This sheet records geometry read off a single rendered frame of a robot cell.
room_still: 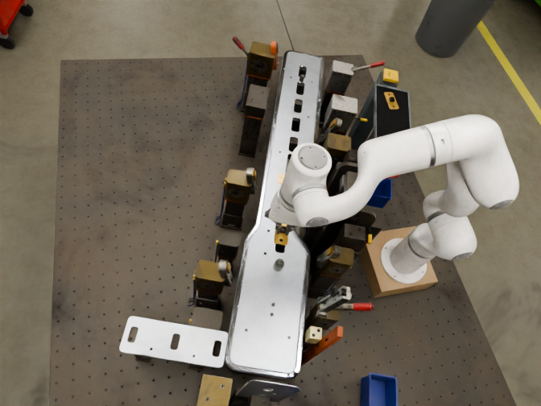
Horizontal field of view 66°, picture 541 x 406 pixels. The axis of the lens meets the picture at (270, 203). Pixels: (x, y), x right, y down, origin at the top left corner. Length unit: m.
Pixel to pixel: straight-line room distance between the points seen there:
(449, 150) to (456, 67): 3.23
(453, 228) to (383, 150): 0.58
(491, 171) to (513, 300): 2.07
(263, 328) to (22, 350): 1.43
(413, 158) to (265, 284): 0.66
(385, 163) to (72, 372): 1.21
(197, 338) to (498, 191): 0.87
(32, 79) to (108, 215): 1.73
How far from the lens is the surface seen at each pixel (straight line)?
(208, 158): 1.90
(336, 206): 0.83
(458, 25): 3.94
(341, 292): 1.15
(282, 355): 1.29
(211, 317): 1.31
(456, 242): 1.40
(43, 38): 3.62
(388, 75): 1.79
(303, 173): 0.83
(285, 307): 1.32
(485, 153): 0.98
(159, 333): 1.28
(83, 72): 2.28
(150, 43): 3.49
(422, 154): 0.90
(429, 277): 1.80
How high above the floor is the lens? 2.25
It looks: 59 degrees down
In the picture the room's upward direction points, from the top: 18 degrees clockwise
